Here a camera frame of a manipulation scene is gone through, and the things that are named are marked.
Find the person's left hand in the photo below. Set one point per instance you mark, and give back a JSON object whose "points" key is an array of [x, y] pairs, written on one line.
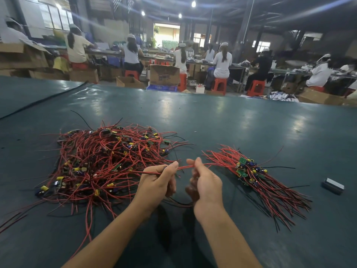
{"points": [[153, 189]]}

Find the yellow sack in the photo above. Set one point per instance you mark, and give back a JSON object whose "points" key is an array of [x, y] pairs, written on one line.
{"points": [[61, 64]]}

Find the person's right forearm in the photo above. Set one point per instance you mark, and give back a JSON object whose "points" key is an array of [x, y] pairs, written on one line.
{"points": [[228, 242]]}

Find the large open cardboard box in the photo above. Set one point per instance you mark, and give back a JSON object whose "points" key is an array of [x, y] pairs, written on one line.
{"points": [[22, 55]]}

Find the blue plastic crate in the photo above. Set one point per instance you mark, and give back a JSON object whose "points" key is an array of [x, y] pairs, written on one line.
{"points": [[162, 87]]}

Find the grid window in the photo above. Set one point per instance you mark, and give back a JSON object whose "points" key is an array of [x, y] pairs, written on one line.
{"points": [[56, 16]]}

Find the person's left forearm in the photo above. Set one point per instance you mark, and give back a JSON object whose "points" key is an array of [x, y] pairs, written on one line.
{"points": [[109, 240]]}

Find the heap of black white items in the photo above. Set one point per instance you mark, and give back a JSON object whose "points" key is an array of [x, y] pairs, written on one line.
{"points": [[283, 96]]}

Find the dark green table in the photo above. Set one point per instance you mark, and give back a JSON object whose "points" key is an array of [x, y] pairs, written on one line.
{"points": [[290, 125]]}

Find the person's right hand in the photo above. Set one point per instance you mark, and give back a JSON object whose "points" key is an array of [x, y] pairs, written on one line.
{"points": [[207, 189]]}

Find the red plastic stool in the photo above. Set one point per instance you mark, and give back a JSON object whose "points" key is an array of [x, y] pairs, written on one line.
{"points": [[131, 74], [80, 65], [182, 82], [256, 88], [318, 88], [220, 85]]}

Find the small black grey block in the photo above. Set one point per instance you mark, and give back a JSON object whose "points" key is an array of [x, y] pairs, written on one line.
{"points": [[333, 185]]}

